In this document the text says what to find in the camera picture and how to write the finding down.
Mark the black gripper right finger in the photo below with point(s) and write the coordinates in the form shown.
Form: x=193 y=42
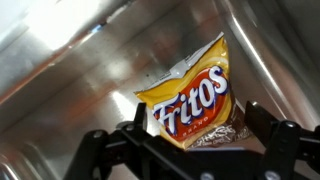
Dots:
x=285 y=142

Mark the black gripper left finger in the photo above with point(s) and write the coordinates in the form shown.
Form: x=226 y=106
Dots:
x=147 y=157

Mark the yellow Fritos chip bag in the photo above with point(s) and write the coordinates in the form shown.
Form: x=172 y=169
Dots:
x=194 y=102

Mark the stainless steel sink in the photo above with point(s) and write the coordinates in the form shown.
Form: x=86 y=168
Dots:
x=71 y=66

